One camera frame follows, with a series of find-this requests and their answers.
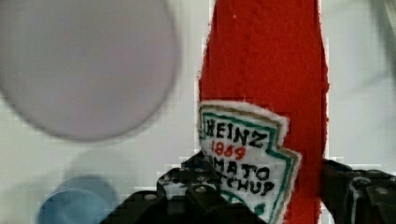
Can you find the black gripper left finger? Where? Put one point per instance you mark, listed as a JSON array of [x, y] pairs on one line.
[[196, 173]]

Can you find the blue bowl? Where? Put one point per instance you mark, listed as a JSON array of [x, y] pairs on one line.
[[85, 199]]

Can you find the silver toaster oven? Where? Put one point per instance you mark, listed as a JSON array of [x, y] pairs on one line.
[[385, 14]]

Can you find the lilac round plate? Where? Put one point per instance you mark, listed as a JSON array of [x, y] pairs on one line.
[[87, 70]]

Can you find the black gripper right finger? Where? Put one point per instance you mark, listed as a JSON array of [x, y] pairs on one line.
[[357, 196]]

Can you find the red felt ketchup bottle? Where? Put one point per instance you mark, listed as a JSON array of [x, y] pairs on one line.
[[262, 106]]

